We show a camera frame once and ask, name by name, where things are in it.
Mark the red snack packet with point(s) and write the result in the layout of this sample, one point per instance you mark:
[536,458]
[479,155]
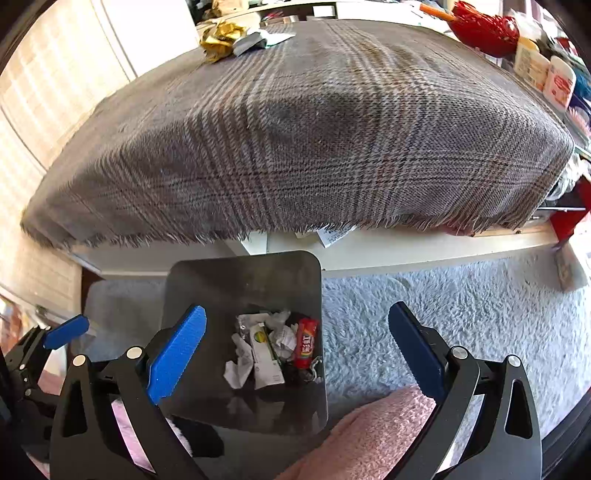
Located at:
[305,344]

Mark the pink fleece pants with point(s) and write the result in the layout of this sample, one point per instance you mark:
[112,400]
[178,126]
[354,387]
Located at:
[369,438]

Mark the white low table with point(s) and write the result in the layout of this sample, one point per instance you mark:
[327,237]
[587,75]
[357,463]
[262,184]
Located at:
[415,254]

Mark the grey plaid blanket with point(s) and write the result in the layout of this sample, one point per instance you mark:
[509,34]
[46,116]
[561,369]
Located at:
[300,138]

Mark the white carton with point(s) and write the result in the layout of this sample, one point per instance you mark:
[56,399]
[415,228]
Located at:
[265,360]

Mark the grey shaggy rug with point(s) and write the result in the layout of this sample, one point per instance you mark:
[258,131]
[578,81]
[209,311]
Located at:
[461,304]

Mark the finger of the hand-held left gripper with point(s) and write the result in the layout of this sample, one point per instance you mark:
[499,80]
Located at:
[67,330]

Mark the crumpled gold foil wrapper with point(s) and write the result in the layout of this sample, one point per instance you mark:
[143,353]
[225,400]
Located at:
[221,39]

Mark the black square trash bin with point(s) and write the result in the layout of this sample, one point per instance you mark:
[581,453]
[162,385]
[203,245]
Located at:
[221,286]

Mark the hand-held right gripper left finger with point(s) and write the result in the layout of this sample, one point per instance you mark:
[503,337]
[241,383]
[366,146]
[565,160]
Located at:
[178,350]

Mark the woven beige sliding door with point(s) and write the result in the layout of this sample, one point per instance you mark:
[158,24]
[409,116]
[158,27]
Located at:
[46,101]

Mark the white jar pink label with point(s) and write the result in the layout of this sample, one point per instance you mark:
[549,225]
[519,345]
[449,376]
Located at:
[559,83]

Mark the cream plastic jar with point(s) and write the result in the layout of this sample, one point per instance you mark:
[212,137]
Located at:
[531,64]

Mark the white printed paper sheet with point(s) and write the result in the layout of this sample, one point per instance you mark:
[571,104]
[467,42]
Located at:
[332,236]

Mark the red box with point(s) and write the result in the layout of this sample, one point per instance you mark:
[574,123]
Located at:
[575,212]

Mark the silver grey packet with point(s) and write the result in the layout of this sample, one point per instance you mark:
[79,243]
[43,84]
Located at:
[249,42]

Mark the white tissue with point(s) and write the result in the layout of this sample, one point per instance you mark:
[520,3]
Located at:
[282,339]

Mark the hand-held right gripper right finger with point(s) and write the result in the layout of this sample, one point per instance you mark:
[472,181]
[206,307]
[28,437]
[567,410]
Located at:
[415,355]

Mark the orange pen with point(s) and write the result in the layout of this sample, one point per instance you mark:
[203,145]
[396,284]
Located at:
[436,11]

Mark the red plastic basket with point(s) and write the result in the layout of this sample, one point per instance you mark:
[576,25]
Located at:
[487,30]

